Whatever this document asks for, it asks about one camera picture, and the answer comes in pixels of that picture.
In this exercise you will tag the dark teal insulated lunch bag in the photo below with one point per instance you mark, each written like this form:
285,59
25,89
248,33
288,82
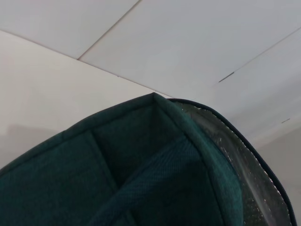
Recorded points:
94,176

